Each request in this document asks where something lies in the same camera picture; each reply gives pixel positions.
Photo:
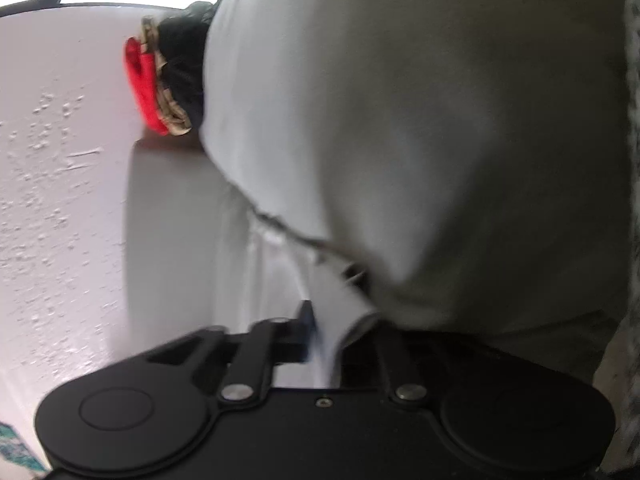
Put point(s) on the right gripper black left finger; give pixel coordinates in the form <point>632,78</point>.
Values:
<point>145,414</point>

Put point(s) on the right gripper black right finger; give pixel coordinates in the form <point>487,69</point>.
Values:
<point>501,412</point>

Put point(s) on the striped grey white rug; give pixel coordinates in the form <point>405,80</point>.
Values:
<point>618,374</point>

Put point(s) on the grey fabric sofa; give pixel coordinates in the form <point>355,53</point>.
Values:
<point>186,235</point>

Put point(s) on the light grey sofa blanket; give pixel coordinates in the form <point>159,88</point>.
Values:
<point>471,153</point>

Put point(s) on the tan patterned folded garment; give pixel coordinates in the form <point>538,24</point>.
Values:
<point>172,114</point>

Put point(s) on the red folded garment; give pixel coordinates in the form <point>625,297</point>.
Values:
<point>141,74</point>

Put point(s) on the black folded garment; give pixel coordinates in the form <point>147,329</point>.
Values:
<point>182,40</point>

